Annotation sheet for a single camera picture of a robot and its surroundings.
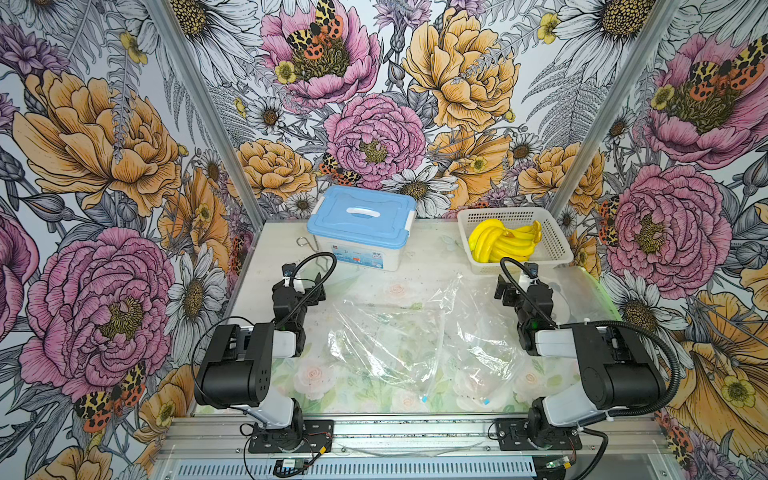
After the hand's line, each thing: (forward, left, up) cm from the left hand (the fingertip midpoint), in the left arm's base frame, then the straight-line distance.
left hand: (305, 282), depth 94 cm
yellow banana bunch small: (+15, -70, -1) cm, 72 cm away
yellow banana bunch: (+14, -59, +3) cm, 61 cm away
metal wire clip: (+24, +7, -8) cm, 26 cm away
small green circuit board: (-45, -2, -8) cm, 46 cm away
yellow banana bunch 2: (+21, -76, -1) cm, 79 cm away
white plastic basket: (+15, -83, -2) cm, 85 cm away
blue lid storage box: (+14, -18, +8) cm, 24 cm away
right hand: (-1, -64, +1) cm, 64 cm away
